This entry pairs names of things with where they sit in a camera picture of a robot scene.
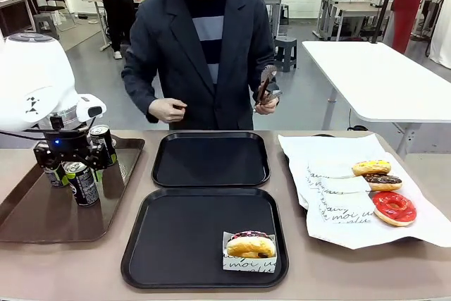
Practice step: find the chocolate icing donut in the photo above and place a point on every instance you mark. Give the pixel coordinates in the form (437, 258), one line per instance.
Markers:
(385, 182)

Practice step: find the black vertical pole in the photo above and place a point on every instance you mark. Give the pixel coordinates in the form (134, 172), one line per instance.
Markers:
(385, 1)

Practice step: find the white rectangular table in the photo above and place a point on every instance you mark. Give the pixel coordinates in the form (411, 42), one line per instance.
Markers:
(380, 79)

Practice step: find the purple sprinkle icing donut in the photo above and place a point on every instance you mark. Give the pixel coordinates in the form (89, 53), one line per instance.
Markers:
(250, 246)

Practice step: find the large black serving tray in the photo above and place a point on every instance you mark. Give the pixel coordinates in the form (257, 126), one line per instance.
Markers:
(183, 237)

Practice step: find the person's left hand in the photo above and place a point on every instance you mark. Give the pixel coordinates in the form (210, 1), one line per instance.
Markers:
(268, 107)

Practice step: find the red icing donut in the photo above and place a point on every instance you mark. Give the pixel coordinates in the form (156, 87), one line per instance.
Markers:
(387, 200)

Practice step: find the small black serving tray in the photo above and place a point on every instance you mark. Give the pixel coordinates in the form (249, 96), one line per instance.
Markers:
(211, 160)

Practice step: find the person's right forearm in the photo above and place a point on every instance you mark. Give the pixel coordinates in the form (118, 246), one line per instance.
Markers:
(141, 93)

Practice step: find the person's right hand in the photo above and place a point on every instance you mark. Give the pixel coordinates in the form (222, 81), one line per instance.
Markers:
(169, 110)

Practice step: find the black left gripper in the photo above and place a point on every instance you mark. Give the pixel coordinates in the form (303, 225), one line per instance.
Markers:
(67, 144)

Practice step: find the person in navy jacket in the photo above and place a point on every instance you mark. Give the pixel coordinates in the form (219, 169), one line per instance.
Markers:
(183, 50)

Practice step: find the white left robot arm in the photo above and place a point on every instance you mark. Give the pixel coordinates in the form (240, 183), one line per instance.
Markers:
(31, 75)

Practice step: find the white curtain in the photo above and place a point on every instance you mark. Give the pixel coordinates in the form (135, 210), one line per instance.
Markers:
(442, 40)

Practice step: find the grey plastic stool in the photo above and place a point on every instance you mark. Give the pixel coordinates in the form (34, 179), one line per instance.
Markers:
(46, 22)
(286, 50)

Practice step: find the yellow icing donut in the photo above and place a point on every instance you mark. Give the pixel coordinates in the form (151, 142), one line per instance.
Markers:
(371, 167)

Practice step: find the black green drink can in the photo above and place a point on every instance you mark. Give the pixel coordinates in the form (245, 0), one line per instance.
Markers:
(84, 188)
(105, 137)
(56, 178)

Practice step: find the grey background workbench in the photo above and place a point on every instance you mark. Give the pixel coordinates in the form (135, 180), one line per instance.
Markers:
(352, 8)

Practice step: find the brown plastic tray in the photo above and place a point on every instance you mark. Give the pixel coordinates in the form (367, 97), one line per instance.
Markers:
(46, 216)

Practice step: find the white paper sheet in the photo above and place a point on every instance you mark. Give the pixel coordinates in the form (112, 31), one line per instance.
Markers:
(327, 149)

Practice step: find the white desk with dark front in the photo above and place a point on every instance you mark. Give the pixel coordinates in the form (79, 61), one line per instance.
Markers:
(14, 8)

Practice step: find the metal serving tongs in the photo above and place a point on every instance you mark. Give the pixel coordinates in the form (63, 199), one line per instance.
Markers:
(265, 84)

